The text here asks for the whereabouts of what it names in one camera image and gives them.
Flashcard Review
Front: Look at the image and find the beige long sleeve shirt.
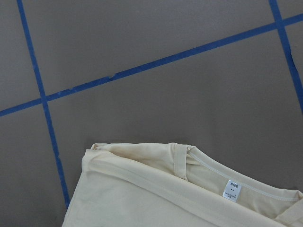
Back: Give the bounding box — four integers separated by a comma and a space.
63, 143, 303, 227

